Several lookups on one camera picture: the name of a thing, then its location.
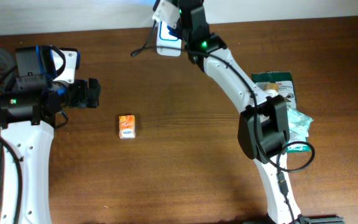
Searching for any orange tissue packet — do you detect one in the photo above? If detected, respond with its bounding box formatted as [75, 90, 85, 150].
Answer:
[119, 115, 136, 139]

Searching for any white tube tan cap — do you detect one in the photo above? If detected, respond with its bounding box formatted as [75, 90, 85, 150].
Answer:
[262, 83, 279, 98]

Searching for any green 3M gloves package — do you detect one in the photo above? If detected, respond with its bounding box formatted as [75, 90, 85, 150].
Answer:
[252, 72, 308, 144]

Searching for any mint green plastic packet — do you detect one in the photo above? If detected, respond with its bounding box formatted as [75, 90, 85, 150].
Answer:
[287, 107, 314, 137]

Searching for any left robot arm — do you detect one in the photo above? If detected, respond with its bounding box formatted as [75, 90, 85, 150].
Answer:
[0, 45, 101, 223]

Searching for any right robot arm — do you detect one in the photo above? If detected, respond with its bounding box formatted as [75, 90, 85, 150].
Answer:
[173, 1, 344, 223]

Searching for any white barcode scanner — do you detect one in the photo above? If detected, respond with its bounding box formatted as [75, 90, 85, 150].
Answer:
[156, 21, 182, 57]

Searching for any right black cable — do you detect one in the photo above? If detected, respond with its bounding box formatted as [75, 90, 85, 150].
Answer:
[130, 18, 316, 224]

